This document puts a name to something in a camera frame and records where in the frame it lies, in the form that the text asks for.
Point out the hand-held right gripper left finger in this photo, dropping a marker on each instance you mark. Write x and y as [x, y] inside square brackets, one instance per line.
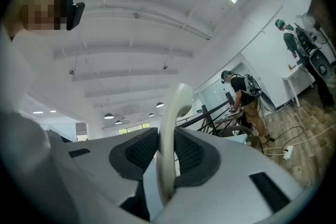
[105, 154]

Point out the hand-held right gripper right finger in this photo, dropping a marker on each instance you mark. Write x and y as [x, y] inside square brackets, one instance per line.
[231, 162]

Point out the white curved plastic piece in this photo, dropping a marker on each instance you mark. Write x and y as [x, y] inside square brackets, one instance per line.
[168, 139]

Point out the dark round-back chair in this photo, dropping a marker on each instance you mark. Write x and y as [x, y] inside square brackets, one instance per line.
[256, 140]

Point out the dark work table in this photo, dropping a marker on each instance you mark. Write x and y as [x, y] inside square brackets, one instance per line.
[228, 117]

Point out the white power strip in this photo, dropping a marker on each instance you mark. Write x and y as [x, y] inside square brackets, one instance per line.
[288, 152]

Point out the white side table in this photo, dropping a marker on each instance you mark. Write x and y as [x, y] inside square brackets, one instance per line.
[296, 77]

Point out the person's head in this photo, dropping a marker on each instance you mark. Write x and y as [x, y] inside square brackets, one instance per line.
[39, 13]

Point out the standing fan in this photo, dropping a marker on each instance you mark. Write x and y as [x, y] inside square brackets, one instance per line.
[315, 26]

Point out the black head-mounted camera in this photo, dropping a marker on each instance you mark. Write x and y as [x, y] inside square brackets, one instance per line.
[72, 8]

